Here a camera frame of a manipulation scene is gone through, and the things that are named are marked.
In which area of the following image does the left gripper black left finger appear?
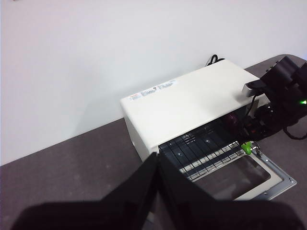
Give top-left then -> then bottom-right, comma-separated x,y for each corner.
14,152 -> 158,230

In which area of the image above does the metal wire oven rack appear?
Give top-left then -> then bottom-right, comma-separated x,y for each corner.
159,140 -> 250,180

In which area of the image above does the white toaster oven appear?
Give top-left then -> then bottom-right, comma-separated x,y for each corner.
119,58 -> 298,201

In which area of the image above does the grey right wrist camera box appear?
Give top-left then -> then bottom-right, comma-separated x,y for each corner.
241,80 -> 266,96

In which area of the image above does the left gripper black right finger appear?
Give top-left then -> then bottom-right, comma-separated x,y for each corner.
159,155 -> 307,230

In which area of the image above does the glass oven door beige handle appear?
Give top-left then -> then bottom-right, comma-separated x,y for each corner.
177,148 -> 298,201

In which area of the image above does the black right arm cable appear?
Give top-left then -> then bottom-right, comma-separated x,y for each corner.
283,123 -> 307,140

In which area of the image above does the purple eggplant green stem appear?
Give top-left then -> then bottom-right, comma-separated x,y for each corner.
222,114 -> 253,155

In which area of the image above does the black oven power cable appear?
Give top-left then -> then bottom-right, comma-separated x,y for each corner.
206,54 -> 226,66

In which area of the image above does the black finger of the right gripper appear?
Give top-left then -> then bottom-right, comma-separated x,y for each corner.
239,116 -> 250,130
242,129 -> 259,144

